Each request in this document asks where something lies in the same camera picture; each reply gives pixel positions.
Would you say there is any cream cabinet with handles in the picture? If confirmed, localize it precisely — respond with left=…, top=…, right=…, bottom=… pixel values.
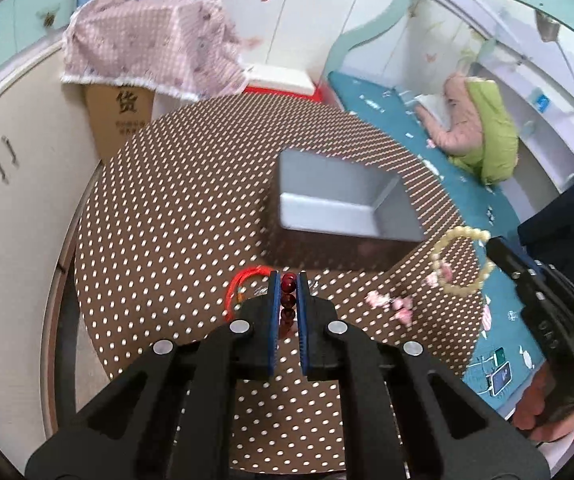
left=0, top=44, right=98, bottom=468

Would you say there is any brown polka dot tablecloth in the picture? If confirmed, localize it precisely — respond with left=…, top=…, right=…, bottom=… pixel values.
left=75, top=94, right=445, bottom=377

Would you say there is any pink checkered cloth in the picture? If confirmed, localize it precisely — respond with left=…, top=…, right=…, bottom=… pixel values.
left=61, top=0, right=248, bottom=102

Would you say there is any cream bead bracelet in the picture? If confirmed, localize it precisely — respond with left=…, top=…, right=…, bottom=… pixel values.
left=430, top=225, right=497, bottom=296

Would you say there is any pink and green quilt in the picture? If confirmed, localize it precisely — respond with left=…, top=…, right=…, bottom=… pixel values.
left=415, top=72, right=519, bottom=185

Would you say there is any teal patterned bed mattress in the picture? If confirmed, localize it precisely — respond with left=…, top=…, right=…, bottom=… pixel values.
left=329, top=73, right=544, bottom=416

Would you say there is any pink flower bead bracelet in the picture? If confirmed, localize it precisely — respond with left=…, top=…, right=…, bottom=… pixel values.
left=364, top=259, right=454, bottom=328

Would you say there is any white pillow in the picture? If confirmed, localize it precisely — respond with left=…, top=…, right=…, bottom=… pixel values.
left=415, top=93, right=452, bottom=130

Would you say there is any person's right hand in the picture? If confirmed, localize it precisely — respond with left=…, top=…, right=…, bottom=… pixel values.
left=511, top=363, right=574, bottom=443

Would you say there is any brown cardboard box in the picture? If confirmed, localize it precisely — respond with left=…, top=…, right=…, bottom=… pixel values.
left=84, top=84, right=155, bottom=165

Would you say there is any silver metal tin box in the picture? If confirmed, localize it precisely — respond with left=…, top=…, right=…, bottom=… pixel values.
left=263, top=150, right=426, bottom=271

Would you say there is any dark red bead bracelet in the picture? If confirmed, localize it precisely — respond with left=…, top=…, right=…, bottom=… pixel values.
left=278, top=272, right=299, bottom=340

